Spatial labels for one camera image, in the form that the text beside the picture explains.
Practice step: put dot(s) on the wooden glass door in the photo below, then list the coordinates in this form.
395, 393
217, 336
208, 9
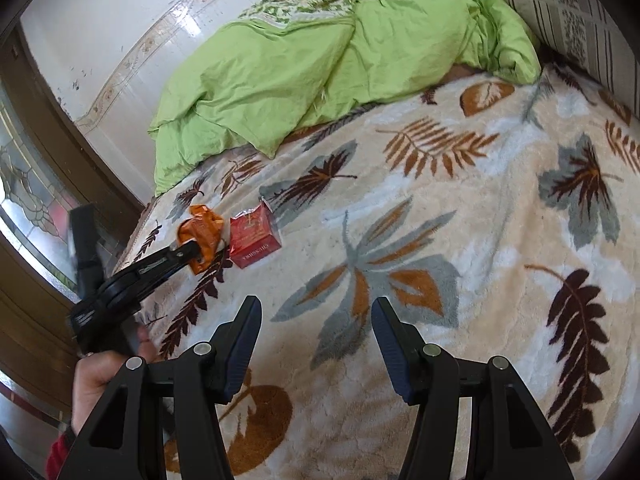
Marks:
47, 169

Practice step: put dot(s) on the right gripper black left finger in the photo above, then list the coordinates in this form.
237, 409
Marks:
124, 437

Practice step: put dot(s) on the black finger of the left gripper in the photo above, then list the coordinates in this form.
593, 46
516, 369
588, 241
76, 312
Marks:
167, 261

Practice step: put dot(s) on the leaf pattern fleece blanket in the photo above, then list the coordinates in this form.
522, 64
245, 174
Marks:
496, 219

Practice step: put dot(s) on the striped beige pillow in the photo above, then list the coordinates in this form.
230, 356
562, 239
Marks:
585, 33

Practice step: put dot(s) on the red cigarette box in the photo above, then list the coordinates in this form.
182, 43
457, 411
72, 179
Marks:
253, 236

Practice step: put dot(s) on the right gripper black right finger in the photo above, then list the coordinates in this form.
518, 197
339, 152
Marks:
510, 437

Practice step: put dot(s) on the crumpled orange wrapper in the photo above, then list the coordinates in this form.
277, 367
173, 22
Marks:
204, 227

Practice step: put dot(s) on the left hand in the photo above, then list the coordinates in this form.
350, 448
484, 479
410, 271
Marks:
92, 375

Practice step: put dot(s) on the green quilt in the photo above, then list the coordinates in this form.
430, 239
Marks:
283, 65

